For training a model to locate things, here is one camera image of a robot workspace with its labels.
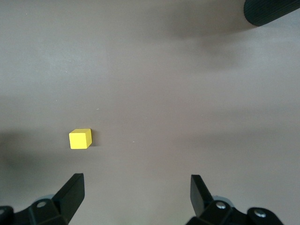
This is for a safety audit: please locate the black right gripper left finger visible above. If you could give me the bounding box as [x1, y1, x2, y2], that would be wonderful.
[0, 173, 85, 225]

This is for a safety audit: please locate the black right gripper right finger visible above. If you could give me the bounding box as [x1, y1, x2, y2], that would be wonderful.
[185, 174, 285, 225]

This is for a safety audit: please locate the yellow block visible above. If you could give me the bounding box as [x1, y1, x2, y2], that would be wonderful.
[68, 128, 92, 150]

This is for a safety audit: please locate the black ribbed foam cylinder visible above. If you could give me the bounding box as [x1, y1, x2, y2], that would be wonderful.
[243, 0, 300, 27]

